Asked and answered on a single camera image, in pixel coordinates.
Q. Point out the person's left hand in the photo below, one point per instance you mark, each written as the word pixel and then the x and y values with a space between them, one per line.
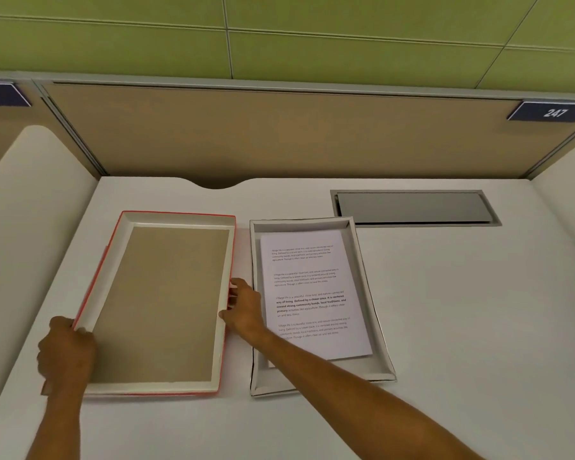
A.
pixel 64 354

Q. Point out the person's right hand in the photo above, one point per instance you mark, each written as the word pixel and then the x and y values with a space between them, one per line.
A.
pixel 247 308

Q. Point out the person's left thumb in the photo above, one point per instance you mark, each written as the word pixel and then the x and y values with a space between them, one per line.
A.
pixel 85 336

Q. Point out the person's right thumb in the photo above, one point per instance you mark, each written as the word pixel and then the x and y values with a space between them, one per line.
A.
pixel 227 315

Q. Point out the red-edged cardboard tray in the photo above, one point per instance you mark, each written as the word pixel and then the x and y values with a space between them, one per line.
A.
pixel 163 301

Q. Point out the person's left forearm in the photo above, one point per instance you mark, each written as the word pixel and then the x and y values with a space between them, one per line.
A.
pixel 57 426

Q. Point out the person's right forearm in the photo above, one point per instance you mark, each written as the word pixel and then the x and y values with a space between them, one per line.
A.
pixel 345 388

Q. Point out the printed white paper sheet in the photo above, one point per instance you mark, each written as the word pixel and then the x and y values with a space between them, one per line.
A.
pixel 311 263

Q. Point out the white curved desk divider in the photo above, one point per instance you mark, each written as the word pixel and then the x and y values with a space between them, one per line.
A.
pixel 28 225
pixel 570 177

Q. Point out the white cardboard tray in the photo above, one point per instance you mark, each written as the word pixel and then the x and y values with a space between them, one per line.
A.
pixel 364 349

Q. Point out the wide beige partition panel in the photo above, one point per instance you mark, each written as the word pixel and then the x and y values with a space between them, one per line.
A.
pixel 287 134

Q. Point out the narrow beige partition panel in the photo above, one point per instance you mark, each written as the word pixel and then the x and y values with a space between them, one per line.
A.
pixel 0 138

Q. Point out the navy numbered desk sign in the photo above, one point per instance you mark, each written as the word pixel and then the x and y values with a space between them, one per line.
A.
pixel 551 112

